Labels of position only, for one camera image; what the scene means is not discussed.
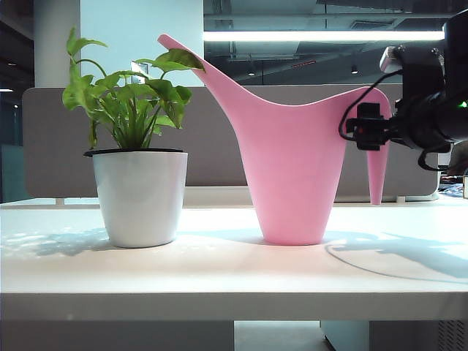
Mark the red ceiling sign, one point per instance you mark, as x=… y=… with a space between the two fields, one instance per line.
x=302 y=65

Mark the ceiling air vent grille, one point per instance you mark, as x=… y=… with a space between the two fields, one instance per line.
x=373 y=25

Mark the small sign on pillar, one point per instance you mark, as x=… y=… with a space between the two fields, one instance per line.
x=139 y=67

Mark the long ceiling light strip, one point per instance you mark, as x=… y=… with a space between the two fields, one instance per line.
x=329 y=36

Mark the green plant in white pot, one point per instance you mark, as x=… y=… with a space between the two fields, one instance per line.
x=139 y=201

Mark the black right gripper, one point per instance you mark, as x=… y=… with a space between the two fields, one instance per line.
x=420 y=124

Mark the computer monitor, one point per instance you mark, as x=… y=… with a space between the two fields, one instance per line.
x=446 y=159

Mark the black ceiling spot lamp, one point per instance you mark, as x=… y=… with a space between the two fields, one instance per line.
x=353 y=70

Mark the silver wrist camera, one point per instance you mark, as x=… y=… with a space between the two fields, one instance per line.
x=390 y=60

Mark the grey fabric desk partition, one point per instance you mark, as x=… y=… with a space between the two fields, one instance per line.
x=55 y=146

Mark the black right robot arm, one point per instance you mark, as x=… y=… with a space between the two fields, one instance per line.
x=457 y=73

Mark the pink plastic watering can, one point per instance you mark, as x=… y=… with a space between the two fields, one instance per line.
x=292 y=164

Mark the small box with dark frame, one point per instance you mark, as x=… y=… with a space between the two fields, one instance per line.
x=465 y=187

